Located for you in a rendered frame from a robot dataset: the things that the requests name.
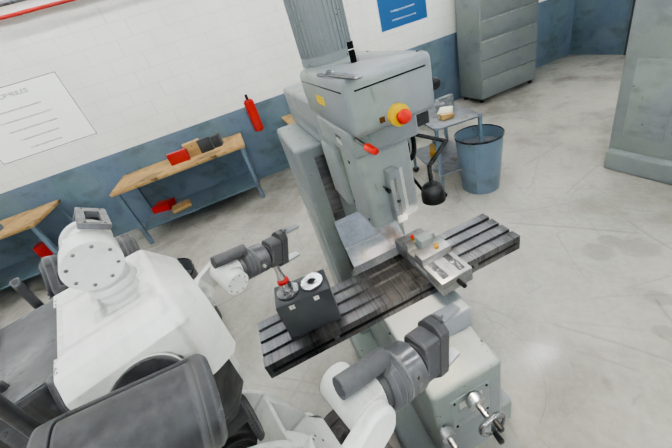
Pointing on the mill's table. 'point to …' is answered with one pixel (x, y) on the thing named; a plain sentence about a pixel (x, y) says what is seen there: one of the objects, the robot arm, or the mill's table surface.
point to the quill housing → (361, 179)
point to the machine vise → (451, 268)
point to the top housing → (370, 88)
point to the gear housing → (367, 137)
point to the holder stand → (307, 304)
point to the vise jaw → (432, 252)
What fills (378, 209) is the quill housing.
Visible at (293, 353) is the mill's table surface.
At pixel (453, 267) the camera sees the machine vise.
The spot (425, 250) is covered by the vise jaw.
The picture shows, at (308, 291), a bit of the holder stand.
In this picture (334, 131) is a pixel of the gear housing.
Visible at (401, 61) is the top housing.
